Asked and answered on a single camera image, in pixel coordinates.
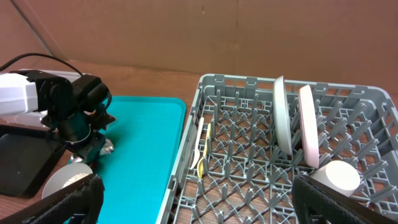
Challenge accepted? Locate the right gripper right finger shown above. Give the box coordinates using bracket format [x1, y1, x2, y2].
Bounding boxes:
[292, 175, 397, 224]

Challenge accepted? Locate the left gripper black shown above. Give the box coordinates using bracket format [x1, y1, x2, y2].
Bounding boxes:
[42, 75, 116, 164]

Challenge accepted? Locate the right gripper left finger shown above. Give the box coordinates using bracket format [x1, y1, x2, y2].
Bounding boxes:
[1, 174, 104, 224]

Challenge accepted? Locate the grey bowl with grains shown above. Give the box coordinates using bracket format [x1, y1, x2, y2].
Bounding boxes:
[42, 162, 93, 198]

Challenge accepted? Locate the white paper cup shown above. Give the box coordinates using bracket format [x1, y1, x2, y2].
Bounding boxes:
[310, 161, 361, 197]

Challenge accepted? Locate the silver foil wrapper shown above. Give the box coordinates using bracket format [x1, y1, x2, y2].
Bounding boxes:
[70, 138, 115, 164]

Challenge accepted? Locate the grey round plate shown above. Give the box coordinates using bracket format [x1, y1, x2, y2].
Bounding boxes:
[273, 76, 292, 155]

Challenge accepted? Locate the pink round plate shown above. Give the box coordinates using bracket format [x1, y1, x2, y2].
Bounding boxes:
[298, 85, 319, 169]

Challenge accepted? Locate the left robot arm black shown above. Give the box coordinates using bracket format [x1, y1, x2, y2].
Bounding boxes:
[1, 70, 116, 164]

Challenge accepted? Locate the grey dishwasher rack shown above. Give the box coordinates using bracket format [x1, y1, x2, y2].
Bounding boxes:
[157, 74, 397, 223]

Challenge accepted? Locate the teal serving tray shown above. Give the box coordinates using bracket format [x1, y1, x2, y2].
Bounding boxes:
[93, 96, 186, 223]

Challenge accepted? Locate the black plastic tray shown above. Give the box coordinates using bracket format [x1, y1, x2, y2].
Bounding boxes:
[1, 124, 66, 198]

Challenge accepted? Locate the clear plastic bin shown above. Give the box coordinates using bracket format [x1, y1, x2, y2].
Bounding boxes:
[9, 69, 81, 83]

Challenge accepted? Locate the yellow plastic utensil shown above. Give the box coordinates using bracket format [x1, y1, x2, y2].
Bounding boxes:
[197, 123, 211, 179]

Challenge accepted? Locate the white plastic fork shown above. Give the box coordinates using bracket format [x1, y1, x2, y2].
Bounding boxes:
[190, 117, 205, 169]

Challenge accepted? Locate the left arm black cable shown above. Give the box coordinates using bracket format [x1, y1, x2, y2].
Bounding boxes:
[0, 52, 84, 77]

